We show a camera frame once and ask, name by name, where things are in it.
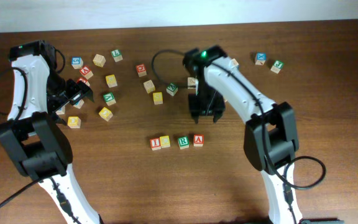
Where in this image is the red a block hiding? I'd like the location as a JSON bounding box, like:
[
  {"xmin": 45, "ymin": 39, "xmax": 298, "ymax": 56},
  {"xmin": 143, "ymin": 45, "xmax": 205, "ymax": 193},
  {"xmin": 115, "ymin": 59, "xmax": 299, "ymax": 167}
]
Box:
[
  {"xmin": 80, "ymin": 65, "xmax": 93, "ymax": 80},
  {"xmin": 193, "ymin": 134, "xmax": 204, "ymax": 147}
]

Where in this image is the green R block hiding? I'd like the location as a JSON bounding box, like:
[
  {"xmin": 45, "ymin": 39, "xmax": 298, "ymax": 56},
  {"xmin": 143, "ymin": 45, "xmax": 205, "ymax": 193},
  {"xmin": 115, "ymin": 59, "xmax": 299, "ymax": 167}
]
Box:
[{"xmin": 178, "ymin": 136, "xmax": 190, "ymax": 149}]

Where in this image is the yellow C block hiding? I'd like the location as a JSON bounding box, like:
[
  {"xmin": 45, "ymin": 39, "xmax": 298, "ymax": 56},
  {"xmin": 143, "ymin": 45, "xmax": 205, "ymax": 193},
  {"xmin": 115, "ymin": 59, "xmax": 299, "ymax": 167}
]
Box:
[{"xmin": 160, "ymin": 136, "xmax": 170, "ymax": 148}]

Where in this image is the red I block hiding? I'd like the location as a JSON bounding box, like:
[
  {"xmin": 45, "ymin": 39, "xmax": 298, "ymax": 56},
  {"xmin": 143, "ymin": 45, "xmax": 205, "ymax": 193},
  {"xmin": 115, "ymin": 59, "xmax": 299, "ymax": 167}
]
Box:
[{"xmin": 150, "ymin": 138, "xmax": 162, "ymax": 151}]

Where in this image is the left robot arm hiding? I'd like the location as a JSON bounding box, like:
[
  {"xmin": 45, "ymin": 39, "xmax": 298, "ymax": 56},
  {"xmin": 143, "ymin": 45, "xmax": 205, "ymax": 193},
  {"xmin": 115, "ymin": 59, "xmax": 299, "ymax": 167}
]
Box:
[{"xmin": 0, "ymin": 40, "xmax": 103, "ymax": 223}]

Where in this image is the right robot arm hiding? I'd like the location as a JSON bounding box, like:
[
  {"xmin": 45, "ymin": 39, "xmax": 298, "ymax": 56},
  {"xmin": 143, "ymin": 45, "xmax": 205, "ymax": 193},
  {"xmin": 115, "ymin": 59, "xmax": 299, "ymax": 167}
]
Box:
[{"xmin": 183, "ymin": 45, "xmax": 303, "ymax": 223}]

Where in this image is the red 6 block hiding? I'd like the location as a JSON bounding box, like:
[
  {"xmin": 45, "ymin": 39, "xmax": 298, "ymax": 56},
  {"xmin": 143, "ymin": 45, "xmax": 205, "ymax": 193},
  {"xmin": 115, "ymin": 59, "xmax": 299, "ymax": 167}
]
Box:
[{"xmin": 76, "ymin": 77, "xmax": 90, "ymax": 86}]

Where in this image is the blue H block tilted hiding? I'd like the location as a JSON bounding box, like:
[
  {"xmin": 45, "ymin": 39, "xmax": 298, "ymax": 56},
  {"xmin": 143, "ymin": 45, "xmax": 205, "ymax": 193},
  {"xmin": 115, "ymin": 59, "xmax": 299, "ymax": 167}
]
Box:
[{"xmin": 73, "ymin": 100, "xmax": 85, "ymax": 109}]

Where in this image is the yellow D block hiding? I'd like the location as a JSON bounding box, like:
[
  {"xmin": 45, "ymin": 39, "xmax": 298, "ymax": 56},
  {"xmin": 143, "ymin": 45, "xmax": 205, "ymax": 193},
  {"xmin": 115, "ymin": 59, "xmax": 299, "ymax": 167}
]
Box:
[{"xmin": 67, "ymin": 116, "xmax": 81, "ymax": 129}]

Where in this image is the green V block left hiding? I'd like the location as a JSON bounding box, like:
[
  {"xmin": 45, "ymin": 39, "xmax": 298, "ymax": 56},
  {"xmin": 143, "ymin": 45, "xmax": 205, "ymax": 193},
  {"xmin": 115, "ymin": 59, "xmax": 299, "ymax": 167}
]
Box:
[{"xmin": 103, "ymin": 92, "xmax": 116, "ymax": 106}]

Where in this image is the yellow block upper left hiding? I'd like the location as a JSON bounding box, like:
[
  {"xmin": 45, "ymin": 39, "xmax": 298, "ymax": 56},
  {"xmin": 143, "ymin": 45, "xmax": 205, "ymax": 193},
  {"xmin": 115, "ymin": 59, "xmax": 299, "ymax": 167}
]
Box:
[{"xmin": 106, "ymin": 75, "xmax": 117, "ymax": 88}]

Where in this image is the yellow O block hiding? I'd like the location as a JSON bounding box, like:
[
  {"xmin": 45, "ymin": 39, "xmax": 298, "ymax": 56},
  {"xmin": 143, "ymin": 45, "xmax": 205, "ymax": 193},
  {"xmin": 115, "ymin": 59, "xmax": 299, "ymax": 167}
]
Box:
[{"xmin": 99, "ymin": 107, "xmax": 113, "ymax": 121}]

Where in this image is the blue 5 block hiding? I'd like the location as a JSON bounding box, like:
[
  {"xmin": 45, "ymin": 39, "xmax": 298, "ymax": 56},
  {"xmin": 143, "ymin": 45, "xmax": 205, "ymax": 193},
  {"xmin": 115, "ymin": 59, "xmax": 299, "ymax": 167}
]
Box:
[{"xmin": 71, "ymin": 57, "xmax": 83, "ymax": 69}]

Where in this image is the plain wood yellow block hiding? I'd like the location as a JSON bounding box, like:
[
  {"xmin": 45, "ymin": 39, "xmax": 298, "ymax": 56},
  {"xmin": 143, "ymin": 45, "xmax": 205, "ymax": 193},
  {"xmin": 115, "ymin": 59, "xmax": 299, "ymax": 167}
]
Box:
[{"xmin": 93, "ymin": 54, "xmax": 106, "ymax": 67}]

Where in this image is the yellow S block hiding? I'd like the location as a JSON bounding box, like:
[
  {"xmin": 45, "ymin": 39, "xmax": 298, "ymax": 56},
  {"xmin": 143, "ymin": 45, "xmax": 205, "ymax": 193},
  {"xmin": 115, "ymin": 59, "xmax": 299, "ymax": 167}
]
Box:
[{"xmin": 153, "ymin": 92, "xmax": 163, "ymax": 105}]

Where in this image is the green L block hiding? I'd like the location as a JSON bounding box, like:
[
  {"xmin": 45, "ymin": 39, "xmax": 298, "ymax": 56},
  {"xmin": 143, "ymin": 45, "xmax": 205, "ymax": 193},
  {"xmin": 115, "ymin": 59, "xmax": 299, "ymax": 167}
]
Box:
[{"xmin": 111, "ymin": 49, "xmax": 123, "ymax": 62}]

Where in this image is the wood block blue side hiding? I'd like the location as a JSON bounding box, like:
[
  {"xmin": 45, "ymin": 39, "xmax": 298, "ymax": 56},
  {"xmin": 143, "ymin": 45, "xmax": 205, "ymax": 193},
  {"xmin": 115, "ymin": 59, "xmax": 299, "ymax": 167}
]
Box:
[{"xmin": 231, "ymin": 58, "xmax": 239, "ymax": 69}]

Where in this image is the red Q block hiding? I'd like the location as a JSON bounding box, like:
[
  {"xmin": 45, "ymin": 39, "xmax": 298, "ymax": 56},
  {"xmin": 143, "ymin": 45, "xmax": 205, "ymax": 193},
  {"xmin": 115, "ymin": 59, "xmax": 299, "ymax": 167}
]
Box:
[{"xmin": 135, "ymin": 64, "xmax": 147, "ymax": 77}]

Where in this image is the plain wood block centre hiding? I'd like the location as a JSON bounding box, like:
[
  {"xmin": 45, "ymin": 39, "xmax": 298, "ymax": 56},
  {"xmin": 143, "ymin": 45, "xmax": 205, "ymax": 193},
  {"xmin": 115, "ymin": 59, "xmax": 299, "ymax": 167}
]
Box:
[{"xmin": 144, "ymin": 80, "xmax": 155, "ymax": 93}]

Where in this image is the blue X block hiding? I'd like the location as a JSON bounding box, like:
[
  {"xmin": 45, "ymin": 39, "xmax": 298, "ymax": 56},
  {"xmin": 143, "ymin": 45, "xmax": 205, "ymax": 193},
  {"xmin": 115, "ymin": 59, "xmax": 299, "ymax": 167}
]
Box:
[{"xmin": 255, "ymin": 52, "xmax": 267, "ymax": 65}]

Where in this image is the green J block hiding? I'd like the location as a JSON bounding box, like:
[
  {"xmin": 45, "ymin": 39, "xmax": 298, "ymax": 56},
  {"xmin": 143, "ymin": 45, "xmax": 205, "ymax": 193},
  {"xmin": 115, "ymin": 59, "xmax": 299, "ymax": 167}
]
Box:
[{"xmin": 270, "ymin": 60, "xmax": 284, "ymax": 74}]

